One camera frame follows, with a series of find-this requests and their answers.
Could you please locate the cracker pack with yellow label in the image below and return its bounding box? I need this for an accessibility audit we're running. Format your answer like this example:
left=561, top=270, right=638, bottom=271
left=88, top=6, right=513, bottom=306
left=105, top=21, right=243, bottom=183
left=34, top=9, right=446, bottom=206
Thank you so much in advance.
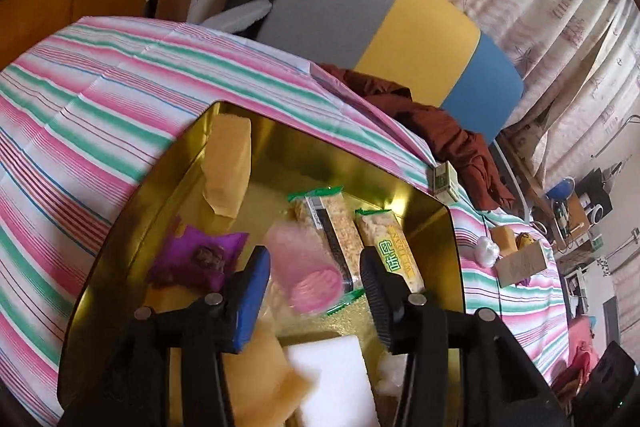
left=355, top=209, right=425, bottom=293

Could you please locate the pink hair roller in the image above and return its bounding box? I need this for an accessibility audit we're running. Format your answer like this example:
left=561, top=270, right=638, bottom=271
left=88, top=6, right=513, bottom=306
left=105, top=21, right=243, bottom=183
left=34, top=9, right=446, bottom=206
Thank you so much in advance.
left=264, top=221, right=344, bottom=314

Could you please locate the cracker pack with black label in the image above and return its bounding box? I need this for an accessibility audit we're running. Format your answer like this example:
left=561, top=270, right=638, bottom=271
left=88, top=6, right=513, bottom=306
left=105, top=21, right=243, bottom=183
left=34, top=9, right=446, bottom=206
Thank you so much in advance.
left=288, top=186, right=363, bottom=315

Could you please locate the large tan sponge block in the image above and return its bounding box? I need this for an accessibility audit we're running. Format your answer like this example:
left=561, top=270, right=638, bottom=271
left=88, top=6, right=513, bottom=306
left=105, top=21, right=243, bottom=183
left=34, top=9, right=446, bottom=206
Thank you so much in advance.
left=222, top=321, right=314, bottom=426

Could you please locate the white foam sponge block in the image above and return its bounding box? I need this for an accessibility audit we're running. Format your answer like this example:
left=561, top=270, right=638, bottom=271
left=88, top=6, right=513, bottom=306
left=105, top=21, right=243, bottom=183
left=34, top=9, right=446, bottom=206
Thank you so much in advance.
left=284, top=336, right=380, bottom=427

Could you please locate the yellow sponge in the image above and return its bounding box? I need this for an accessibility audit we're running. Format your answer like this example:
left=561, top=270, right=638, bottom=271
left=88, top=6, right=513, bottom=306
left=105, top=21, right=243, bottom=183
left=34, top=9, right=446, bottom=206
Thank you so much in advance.
left=201, top=114, right=252, bottom=219

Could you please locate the small tan sponge cube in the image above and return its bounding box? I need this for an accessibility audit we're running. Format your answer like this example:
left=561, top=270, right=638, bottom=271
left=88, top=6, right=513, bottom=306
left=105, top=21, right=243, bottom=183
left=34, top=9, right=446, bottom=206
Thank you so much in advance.
left=490, top=225, right=518, bottom=257

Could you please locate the purple snack packet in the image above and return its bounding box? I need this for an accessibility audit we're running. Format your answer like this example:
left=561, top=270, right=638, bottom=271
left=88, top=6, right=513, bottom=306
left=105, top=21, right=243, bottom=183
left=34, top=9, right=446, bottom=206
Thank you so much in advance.
left=148, top=225, right=248, bottom=293

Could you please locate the clear plastic wrap ball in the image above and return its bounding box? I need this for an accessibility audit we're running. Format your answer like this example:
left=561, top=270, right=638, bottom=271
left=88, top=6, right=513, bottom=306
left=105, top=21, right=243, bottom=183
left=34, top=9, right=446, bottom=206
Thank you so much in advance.
left=375, top=352, right=408, bottom=398

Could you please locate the gold tin box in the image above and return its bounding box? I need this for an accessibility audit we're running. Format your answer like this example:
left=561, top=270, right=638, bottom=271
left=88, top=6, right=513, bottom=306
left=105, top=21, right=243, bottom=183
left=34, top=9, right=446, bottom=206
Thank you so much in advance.
left=58, top=103, right=464, bottom=426

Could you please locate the small green white box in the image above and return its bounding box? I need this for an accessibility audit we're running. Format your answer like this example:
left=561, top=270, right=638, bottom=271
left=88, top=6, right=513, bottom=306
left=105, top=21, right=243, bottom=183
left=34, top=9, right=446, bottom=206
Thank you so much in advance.
left=433, top=161, right=460, bottom=205

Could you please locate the cream cardboard box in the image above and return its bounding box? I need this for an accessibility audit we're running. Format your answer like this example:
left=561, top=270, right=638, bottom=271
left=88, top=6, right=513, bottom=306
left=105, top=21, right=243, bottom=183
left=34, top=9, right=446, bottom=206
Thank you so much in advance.
left=495, top=241, right=548, bottom=287

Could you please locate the dark red cloth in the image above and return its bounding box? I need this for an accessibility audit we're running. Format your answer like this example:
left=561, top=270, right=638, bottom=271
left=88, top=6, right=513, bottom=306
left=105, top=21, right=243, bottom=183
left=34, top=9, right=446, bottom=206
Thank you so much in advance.
left=321, top=64, right=515, bottom=210

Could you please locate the striped bed sheet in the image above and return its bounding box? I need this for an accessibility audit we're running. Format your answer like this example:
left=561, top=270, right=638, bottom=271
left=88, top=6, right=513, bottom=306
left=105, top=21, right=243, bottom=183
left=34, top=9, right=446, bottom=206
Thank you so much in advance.
left=0, top=16, right=572, bottom=427

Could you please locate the patterned pink curtain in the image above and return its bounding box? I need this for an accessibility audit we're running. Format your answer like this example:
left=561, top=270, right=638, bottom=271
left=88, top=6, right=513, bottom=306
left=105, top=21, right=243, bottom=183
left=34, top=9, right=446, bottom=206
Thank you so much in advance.
left=449, top=0, right=639, bottom=187

